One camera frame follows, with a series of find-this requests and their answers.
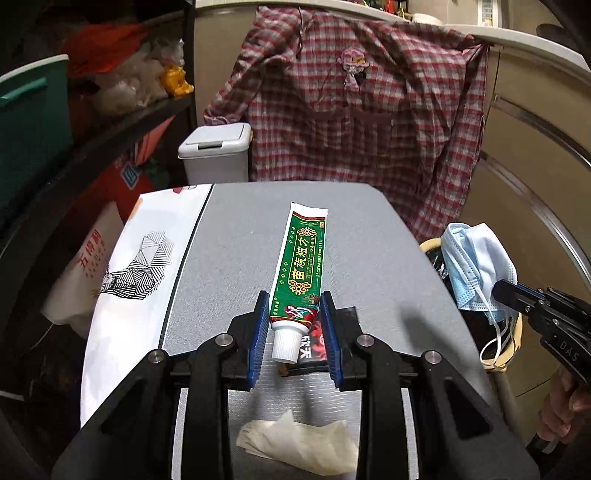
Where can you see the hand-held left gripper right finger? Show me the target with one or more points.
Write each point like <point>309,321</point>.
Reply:
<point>333,344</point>

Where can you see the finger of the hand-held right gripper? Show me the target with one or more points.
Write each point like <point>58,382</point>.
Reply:
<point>512,295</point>

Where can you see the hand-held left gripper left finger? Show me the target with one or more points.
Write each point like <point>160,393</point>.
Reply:
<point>258,341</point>

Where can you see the black red printed packet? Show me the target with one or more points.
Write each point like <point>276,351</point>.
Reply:
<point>314,346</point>

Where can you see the yellow plastic basin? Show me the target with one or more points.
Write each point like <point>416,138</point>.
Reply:
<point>518,334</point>

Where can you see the blue face mask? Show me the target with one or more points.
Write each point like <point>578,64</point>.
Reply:
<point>471,272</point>

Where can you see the green toothpaste tube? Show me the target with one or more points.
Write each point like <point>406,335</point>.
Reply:
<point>300,263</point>

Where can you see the white lidded trash can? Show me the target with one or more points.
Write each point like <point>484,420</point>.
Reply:
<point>217,152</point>

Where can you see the person's right hand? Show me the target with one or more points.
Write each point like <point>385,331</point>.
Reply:
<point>563,406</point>

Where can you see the white paper tissue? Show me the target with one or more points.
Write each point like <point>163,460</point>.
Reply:
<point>295,443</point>

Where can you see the white printed cloth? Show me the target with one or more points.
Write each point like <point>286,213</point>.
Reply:
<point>129,300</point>

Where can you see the white sack red print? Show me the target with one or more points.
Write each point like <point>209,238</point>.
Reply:
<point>87,272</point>

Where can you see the red printed bag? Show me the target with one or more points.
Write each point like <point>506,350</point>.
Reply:
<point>129,175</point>

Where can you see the red plaid shirt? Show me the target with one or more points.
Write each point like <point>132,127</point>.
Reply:
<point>360,115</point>

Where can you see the black shelf rack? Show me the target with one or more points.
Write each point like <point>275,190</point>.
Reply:
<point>115,124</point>

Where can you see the black frying pan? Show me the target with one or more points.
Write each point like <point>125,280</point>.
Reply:
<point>558,31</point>

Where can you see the yellow packet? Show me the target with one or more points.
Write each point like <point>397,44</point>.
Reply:
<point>174,81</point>

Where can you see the white plastic bags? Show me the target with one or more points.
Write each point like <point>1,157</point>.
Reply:
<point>129,87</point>

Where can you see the white plates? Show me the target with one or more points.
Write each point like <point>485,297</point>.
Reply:
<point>427,17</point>

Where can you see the teal storage box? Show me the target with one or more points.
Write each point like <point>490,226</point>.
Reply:
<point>27,120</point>

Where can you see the orange plastic bag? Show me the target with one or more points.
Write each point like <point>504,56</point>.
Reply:
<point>106,46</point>

